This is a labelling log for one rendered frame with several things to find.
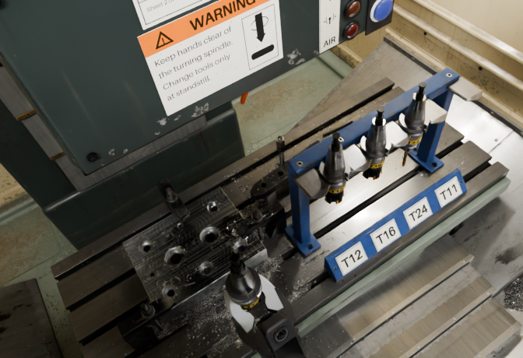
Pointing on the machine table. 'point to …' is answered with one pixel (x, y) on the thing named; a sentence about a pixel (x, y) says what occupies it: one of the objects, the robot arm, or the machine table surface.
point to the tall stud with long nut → (280, 149)
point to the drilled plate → (185, 298)
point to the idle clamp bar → (272, 182)
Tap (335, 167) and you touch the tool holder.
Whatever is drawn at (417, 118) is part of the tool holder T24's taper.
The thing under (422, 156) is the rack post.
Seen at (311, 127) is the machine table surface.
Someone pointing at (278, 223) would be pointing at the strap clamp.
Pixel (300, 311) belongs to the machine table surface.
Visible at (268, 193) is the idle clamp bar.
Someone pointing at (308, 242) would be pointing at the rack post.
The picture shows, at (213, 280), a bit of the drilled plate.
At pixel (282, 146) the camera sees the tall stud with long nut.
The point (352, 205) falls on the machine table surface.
